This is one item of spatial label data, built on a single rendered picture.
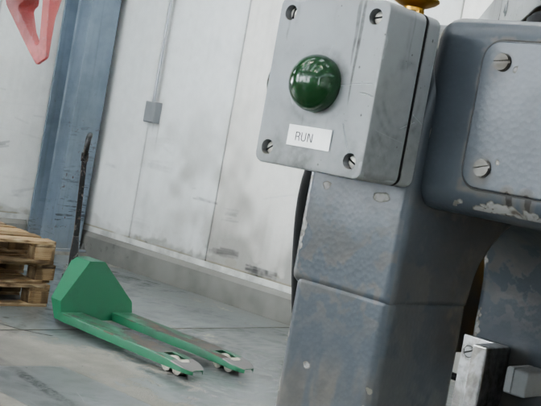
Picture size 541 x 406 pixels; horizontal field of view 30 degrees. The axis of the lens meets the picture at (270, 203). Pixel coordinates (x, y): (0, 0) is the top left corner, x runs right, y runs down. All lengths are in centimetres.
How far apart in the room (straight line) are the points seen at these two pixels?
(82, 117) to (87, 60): 50
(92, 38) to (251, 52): 169
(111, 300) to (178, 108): 270
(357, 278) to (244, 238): 732
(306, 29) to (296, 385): 20
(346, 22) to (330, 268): 14
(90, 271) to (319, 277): 568
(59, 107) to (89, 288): 351
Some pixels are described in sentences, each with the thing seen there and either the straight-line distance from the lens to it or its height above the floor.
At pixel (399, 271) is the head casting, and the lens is 54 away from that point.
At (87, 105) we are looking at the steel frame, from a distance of 914.
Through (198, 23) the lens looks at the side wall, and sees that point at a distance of 859.
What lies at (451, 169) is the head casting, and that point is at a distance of 54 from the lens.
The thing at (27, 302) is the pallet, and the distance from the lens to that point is 659.
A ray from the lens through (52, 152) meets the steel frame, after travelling 947.
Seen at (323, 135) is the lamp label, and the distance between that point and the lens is 52.
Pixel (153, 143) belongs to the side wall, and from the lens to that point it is 878.
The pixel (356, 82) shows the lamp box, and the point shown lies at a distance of 51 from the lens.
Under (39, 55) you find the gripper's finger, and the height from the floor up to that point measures 129.
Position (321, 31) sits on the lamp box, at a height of 131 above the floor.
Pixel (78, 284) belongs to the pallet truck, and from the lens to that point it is 618.
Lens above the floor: 125
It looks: 3 degrees down
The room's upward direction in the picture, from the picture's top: 10 degrees clockwise
